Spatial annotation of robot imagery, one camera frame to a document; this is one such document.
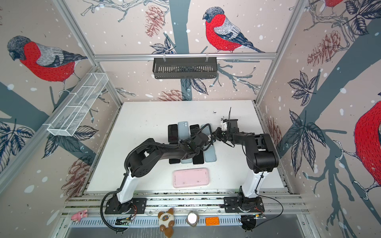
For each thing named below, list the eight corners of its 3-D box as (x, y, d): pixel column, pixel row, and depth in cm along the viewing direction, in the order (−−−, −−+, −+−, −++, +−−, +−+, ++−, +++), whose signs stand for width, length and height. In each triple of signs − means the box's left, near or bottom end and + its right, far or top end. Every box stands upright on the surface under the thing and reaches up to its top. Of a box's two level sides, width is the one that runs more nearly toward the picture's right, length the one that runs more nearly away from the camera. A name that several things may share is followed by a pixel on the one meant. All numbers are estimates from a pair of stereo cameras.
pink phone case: (173, 188, 81) (172, 186, 78) (173, 172, 87) (172, 170, 84) (209, 184, 82) (209, 183, 80) (207, 169, 88) (207, 167, 85)
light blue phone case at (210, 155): (204, 161, 91) (205, 159, 88) (204, 147, 97) (204, 145, 95) (215, 161, 91) (216, 159, 88) (214, 147, 97) (215, 145, 94)
